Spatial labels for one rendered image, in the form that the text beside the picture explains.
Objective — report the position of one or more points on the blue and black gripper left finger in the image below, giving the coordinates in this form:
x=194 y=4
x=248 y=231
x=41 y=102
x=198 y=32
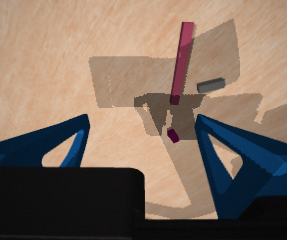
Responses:
x=28 y=149

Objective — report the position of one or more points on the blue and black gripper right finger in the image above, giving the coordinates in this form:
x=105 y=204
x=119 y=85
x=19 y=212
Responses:
x=263 y=173

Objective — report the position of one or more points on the grey rod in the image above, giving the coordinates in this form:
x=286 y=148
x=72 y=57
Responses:
x=210 y=85

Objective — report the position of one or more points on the dark pink rectangular rod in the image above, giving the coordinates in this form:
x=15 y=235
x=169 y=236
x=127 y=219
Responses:
x=181 y=61

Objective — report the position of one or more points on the short magenta block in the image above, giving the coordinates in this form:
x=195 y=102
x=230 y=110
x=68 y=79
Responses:
x=173 y=136

